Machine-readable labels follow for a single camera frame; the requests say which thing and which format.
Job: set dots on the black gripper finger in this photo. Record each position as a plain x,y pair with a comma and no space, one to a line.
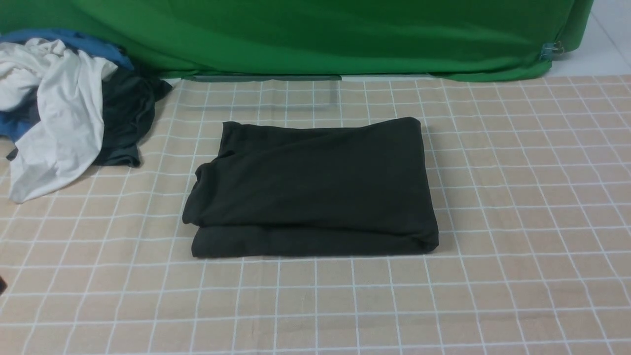
3,286

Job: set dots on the dark gray long-sleeve shirt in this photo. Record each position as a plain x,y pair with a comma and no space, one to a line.
327,192

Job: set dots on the white crumpled shirt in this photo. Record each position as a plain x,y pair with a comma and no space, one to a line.
69,134

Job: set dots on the blue crumpled garment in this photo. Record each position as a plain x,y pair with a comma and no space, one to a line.
93,46

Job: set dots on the dark teal crumpled garment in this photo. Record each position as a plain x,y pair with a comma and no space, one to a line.
128,112

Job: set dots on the green backdrop cloth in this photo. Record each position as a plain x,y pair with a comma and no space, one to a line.
463,40

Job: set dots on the beige checkered tablecloth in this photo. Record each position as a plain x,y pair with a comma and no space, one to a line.
531,182

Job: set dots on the metal binder clip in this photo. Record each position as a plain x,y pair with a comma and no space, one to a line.
551,51

